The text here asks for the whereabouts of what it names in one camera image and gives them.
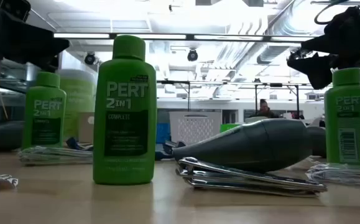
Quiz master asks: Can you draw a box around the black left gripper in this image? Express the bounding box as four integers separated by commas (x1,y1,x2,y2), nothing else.
0,0,70,73

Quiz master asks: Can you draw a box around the bare metal nail clipper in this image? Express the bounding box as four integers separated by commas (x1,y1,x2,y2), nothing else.
175,156,328,198

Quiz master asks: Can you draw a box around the green disinfecting wipes canister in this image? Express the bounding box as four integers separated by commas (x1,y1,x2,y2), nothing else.
58,68,97,139

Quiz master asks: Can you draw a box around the person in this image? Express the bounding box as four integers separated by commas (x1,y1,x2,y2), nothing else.
249,98,280,119

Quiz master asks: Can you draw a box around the green plastic basket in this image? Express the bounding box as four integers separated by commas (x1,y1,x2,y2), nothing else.
219,123,242,134

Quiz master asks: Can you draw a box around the black overhead light bar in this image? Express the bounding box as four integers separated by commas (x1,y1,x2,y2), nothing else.
53,32,319,43

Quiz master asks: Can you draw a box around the white perforated plastic basket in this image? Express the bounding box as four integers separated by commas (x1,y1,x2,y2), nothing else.
169,111,223,146

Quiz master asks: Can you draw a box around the blue plastic basket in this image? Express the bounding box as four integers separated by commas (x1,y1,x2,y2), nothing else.
156,123,171,144

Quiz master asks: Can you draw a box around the black background desk frame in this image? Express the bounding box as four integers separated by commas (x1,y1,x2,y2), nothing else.
156,80,300,119

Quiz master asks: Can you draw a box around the small white handled bin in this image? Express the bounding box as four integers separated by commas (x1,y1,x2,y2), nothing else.
78,111,95,144

